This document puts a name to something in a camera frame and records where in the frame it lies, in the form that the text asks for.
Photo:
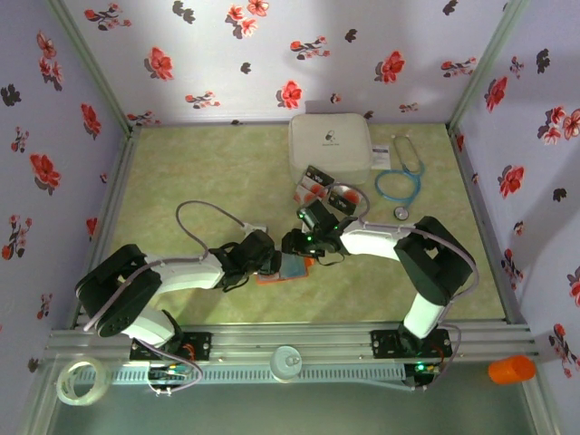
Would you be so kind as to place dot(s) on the orange card holder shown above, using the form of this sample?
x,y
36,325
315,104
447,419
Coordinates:
x,y
294,267

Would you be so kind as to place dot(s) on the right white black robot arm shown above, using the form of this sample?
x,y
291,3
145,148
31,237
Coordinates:
x,y
371,242

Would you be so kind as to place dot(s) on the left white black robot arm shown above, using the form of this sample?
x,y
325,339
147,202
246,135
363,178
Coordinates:
x,y
190,274

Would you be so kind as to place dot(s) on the black VIP credit card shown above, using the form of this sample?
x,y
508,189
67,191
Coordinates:
x,y
341,202
319,175

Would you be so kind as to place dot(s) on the red white credit card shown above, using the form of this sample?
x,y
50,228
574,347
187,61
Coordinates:
x,y
352,196
310,195

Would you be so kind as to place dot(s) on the small white wipe packet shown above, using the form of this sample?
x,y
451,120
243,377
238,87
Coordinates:
x,y
380,156

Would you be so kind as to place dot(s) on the white square box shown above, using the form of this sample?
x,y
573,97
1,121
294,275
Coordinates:
x,y
331,136

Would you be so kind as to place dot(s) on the blue stethoscope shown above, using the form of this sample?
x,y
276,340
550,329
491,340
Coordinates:
x,y
411,171

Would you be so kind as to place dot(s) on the green circuit board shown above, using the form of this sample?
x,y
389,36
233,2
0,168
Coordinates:
x,y
170,372
423,368

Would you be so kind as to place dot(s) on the clear tape roll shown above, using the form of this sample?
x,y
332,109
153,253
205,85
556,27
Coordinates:
x,y
62,383

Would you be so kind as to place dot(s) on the wide aluminium base rail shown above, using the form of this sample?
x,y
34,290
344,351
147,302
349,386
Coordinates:
x,y
290,337

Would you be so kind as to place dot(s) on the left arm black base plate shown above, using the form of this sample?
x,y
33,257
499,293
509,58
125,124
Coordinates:
x,y
199,346

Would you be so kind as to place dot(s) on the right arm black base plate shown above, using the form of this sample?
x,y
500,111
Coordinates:
x,y
385,344

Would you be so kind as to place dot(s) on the aluminium side rail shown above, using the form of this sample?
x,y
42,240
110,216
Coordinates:
x,y
113,199
479,204

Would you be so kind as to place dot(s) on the aluminium frame post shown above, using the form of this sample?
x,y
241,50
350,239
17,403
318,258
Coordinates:
x,y
95,68
541,408
36,408
484,68

